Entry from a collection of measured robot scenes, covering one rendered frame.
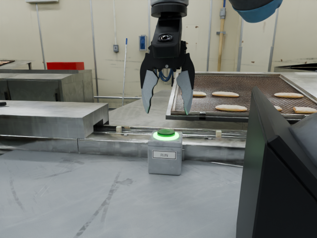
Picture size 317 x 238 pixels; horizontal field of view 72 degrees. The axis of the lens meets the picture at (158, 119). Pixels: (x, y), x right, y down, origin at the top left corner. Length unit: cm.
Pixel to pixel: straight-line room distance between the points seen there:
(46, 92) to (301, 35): 415
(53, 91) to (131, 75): 178
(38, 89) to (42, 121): 266
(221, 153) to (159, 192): 19
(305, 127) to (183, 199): 26
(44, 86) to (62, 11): 214
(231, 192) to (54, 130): 44
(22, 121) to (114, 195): 35
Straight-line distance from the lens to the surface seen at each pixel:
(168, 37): 37
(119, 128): 63
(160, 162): 46
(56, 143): 63
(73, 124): 58
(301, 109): 81
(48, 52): 513
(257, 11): 46
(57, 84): 312
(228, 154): 54
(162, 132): 47
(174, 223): 36
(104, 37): 459
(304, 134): 19
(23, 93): 343
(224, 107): 74
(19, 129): 68
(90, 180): 48
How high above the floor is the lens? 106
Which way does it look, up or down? 15 degrees down
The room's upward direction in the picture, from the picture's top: straight up
